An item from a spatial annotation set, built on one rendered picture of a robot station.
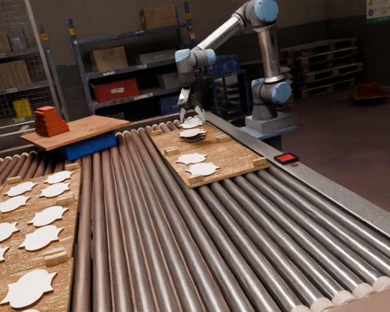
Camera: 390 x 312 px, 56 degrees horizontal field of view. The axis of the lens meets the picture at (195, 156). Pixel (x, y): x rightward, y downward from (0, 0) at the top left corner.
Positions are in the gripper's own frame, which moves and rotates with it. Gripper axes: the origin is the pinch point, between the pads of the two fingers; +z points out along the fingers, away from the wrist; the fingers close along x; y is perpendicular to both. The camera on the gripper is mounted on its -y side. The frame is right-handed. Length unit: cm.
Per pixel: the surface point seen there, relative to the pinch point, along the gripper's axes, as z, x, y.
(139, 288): 12, -21, -104
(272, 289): 13, -52, -99
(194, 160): 10.1, -8.1, -25.7
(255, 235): 13, -44, -78
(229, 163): 11.0, -24.3, -27.6
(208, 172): 10.0, -18.9, -39.1
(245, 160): 11.0, -30.7, -25.3
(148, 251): 12, -16, -89
